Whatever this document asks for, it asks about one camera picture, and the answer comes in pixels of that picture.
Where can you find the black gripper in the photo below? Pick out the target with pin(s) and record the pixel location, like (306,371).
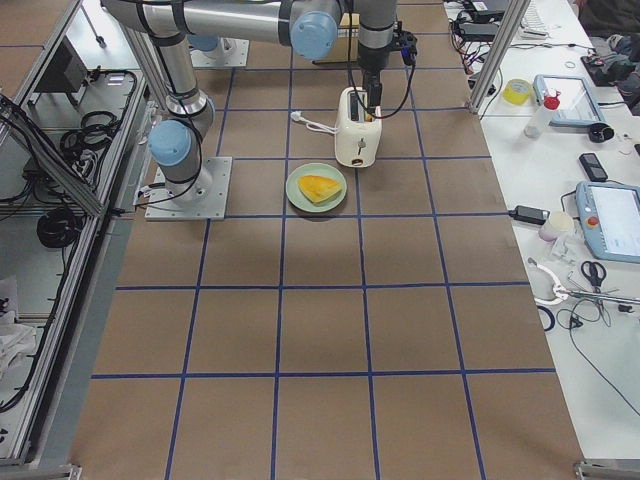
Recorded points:
(371,80)

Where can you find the white toaster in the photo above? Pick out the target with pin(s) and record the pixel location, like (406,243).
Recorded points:
(356,141)

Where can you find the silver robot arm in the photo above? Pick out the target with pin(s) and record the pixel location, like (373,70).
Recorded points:
(309,28)

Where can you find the orange bread on plate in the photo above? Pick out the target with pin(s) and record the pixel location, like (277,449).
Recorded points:
(318,189)

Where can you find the green plate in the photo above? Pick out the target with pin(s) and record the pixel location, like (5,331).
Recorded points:
(295,196)

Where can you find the yellow tape roll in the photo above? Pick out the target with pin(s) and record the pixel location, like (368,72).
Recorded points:
(517,91)

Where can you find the clear bottle red cap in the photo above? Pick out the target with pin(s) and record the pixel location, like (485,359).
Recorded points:
(540,121)

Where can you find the far teach pendant tablet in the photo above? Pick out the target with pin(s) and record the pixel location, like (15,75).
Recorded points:
(578,106)

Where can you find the teach pendant tablet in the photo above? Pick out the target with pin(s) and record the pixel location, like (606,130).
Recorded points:
(578,106)
(609,218)

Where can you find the black power adapter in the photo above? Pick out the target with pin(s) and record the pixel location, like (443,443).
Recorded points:
(529,215)

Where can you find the black remote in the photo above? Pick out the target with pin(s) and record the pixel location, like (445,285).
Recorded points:
(593,167)

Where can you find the white paper cup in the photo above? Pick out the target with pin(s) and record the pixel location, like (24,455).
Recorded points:
(557,224)

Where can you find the near teach pendant tablet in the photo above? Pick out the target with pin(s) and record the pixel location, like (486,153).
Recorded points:
(609,218)

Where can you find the black scissors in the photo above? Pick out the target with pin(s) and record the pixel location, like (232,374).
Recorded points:
(595,273)

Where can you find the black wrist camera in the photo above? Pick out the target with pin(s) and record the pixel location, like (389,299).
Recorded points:
(405,43)

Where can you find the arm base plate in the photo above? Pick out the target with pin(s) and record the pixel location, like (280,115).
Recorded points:
(215,195)
(213,52)

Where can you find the aluminium frame post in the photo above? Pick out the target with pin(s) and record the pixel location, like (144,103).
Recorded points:
(507,30)

